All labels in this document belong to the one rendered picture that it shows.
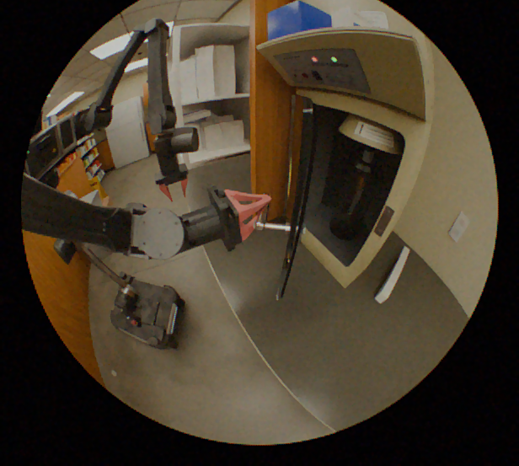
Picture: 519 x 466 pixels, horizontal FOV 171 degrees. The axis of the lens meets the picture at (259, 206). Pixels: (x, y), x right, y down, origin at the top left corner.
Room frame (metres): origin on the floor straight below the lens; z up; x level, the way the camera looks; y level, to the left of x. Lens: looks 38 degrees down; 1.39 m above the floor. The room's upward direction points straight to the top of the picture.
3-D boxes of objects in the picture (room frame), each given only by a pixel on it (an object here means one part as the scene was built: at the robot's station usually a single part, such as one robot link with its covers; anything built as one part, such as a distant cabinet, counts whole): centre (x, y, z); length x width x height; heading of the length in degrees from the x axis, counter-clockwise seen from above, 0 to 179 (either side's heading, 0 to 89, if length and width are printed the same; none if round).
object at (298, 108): (0.30, -0.06, 1.19); 0.30 x 0.01 x 0.40; 171
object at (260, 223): (0.23, -0.02, 1.20); 0.10 x 0.05 x 0.03; 171
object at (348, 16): (0.26, -0.14, 1.54); 0.05 x 0.05 x 0.06; 15
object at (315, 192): (0.38, -0.28, 1.19); 0.26 x 0.24 x 0.35; 30
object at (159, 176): (0.42, 0.26, 1.21); 0.10 x 0.07 x 0.07; 120
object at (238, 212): (0.23, 0.02, 1.20); 0.09 x 0.07 x 0.07; 119
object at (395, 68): (0.30, -0.12, 1.46); 0.32 x 0.11 x 0.10; 30
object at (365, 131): (0.36, -0.27, 1.34); 0.18 x 0.18 x 0.05
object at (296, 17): (0.36, -0.08, 1.56); 0.10 x 0.10 x 0.09; 30
